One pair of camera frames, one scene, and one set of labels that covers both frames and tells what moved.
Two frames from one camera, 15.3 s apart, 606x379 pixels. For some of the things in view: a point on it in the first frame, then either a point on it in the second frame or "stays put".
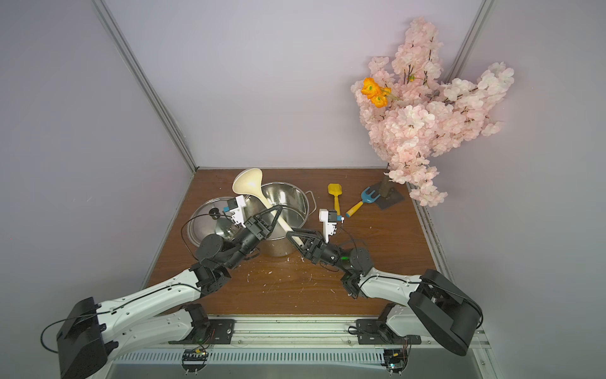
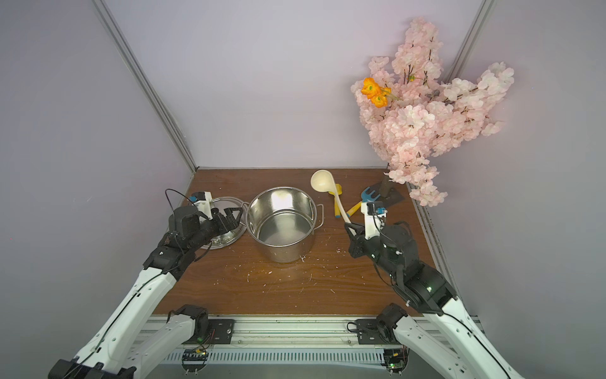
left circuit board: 194,359 stays put
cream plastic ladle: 251,180 to 323,181
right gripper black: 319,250 to 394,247
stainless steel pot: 293,204 stays put
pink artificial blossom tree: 427,118 stays put
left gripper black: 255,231 to 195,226
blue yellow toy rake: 366,198 stays put
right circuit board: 394,360 stays put
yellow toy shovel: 335,189 stays put
